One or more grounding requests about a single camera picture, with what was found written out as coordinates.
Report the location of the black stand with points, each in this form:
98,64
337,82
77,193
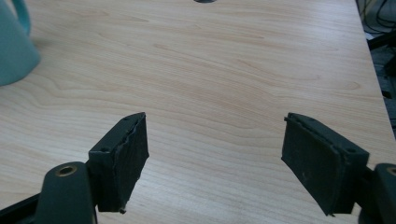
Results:
384,59

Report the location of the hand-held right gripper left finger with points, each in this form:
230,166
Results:
120,161

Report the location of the teal mug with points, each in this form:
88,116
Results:
14,49

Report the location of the dark round object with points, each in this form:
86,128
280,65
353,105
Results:
204,1

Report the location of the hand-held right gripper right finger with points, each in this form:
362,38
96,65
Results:
320,161

